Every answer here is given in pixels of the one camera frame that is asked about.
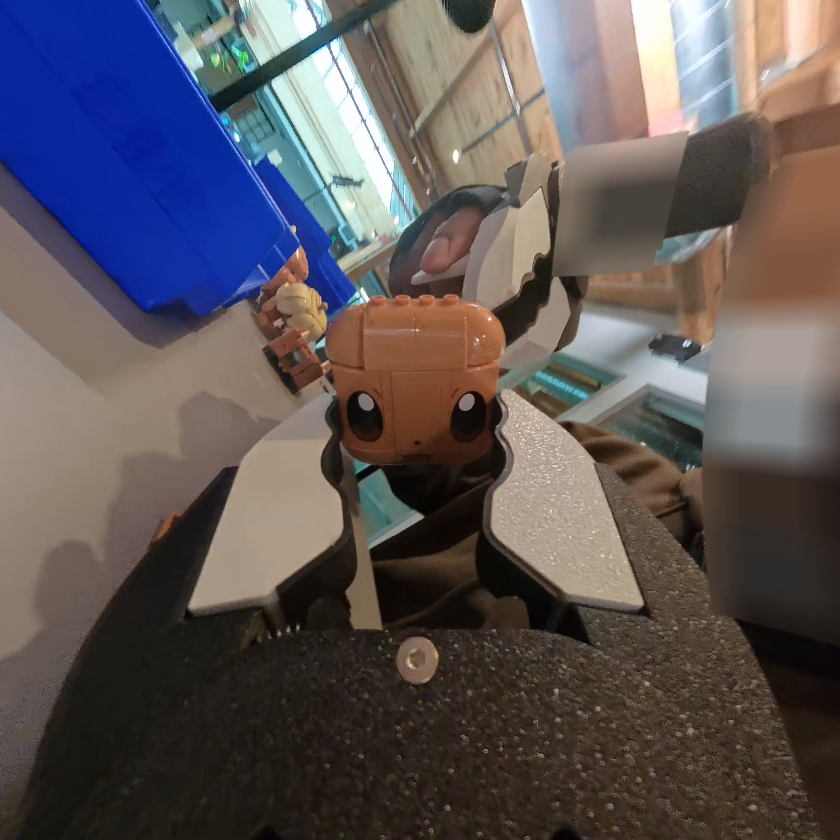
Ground small black device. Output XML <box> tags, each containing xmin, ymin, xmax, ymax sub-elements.
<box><xmin>650</xmin><ymin>333</ymin><xmax>701</xmax><ymax>363</ymax></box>

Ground person's right hand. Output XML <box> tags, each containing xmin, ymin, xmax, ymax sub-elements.
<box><xmin>420</xmin><ymin>218</ymin><xmax>488</xmax><ymax>274</ymax></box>

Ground stacked blue plastic bins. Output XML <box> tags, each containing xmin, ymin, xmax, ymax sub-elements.
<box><xmin>252</xmin><ymin>157</ymin><xmax>358</xmax><ymax>311</ymax></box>

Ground large blue plastic bin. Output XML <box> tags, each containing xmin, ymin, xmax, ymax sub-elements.
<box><xmin>0</xmin><ymin>0</ymin><xmax>299</xmax><ymax>315</ymax></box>

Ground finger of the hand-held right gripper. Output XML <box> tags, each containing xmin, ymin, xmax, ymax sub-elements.
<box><xmin>507</xmin><ymin>282</ymin><xmax>581</xmax><ymax>367</ymax></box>
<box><xmin>462</xmin><ymin>157</ymin><xmax>565</xmax><ymax>311</ymax></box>

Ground black ceiling pole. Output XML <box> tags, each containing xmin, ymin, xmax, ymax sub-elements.
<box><xmin>209</xmin><ymin>0</ymin><xmax>501</xmax><ymax>114</ymax></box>

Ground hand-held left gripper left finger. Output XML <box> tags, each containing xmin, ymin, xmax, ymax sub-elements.
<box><xmin>187</xmin><ymin>400</ymin><xmax>353</xmax><ymax>616</ymax></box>

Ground brown lego head with face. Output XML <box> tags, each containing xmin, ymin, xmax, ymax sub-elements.
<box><xmin>326</xmin><ymin>294</ymin><xmax>506</xmax><ymax>466</ymax></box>

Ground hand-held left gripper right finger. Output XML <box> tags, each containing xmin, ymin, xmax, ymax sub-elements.
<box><xmin>482</xmin><ymin>388</ymin><xmax>645</xmax><ymax>613</ymax></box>

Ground brown and cream lego figure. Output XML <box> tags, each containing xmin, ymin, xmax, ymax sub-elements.
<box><xmin>256</xmin><ymin>246</ymin><xmax>332</xmax><ymax>396</ymax></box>

